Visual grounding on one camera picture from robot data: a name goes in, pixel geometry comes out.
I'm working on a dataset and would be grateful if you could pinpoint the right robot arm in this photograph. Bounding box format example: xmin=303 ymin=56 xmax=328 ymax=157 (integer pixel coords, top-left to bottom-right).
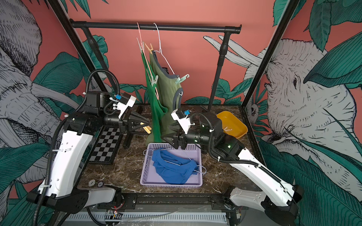
xmin=162 ymin=109 xmax=304 ymax=226

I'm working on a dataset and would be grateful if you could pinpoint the blue tank top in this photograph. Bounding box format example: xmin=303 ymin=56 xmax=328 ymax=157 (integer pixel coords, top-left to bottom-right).
xmin=152 ymin=149 xmax=197 ymax=185

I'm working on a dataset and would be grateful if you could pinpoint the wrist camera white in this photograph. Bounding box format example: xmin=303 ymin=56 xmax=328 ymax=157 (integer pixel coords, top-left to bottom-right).
xmin=109 ymin=93 xmax=137 ymax=119
xmin=171 ymin=109 xmax=195 ymax=134

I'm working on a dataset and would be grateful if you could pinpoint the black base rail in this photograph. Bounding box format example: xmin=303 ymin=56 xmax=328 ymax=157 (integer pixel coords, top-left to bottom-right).
xmin=60 ymin=192 xmax=286 ymax=211

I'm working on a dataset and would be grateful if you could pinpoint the wooden clothespin on olive top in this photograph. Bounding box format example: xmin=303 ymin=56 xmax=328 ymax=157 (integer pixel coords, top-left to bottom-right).
xmin=143 ymin=42 xmax=154 ymax=54

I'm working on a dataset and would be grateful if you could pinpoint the light blue wire hanger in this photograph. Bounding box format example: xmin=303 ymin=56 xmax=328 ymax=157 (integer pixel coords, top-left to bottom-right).
xmin=158 ymin=148 xmax=207 ymax=175

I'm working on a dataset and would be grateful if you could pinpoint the yellow plastic bowl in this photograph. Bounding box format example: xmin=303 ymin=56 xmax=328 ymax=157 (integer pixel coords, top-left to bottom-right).
xmin=216 ymin=111 xmax=248 ymax=139

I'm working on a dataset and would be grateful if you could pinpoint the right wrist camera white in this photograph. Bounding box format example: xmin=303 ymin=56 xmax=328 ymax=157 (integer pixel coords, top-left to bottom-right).
xmin=171 ymin=109 xmax=195 ymax=134

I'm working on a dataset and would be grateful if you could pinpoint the grey clothespin on green top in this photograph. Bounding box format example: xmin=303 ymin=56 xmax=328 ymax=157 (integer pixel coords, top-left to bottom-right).
xmin=150 ymin=75 xmax=158 ymax=86

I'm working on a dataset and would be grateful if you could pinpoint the olive tank top grey trim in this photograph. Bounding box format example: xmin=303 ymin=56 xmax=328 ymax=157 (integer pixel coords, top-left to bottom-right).
xmin=150 ymin=51 xmax=183 ymax=136

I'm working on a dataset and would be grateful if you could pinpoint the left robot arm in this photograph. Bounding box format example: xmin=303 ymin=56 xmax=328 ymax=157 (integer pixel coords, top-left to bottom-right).
xmin=26 ymin=69 xmax=150 ymax=226

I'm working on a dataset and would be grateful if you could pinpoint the checkerboard calibration plate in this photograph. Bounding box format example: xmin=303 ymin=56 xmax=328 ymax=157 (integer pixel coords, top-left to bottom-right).
xmin=88 ymin=127 xmax=123 ymax=165

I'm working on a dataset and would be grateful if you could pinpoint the green tank top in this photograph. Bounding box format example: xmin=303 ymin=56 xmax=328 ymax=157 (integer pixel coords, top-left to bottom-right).
xmin=141 ymin=52 xmax=168 ymax=145

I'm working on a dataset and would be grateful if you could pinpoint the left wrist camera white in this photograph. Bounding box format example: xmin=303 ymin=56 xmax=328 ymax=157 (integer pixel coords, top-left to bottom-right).
xmin=109 ymin=93 xmax=137 ymax=119

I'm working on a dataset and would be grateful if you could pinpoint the black clothes rack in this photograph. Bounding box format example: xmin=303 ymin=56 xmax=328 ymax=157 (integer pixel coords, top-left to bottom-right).
xmin=69 ymin=19 xmax=242 ymax=112

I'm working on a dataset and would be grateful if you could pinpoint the lavender plastic basket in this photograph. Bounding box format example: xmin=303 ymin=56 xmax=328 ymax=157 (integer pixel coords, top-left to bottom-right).
xmin=140 ymin=143 xmax=203 ymax=188

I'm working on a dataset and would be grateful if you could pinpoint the white wire hanger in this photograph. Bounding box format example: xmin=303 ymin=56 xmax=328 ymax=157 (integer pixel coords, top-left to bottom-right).
xmin=153 ymin=23 xmax=184 ymax=97

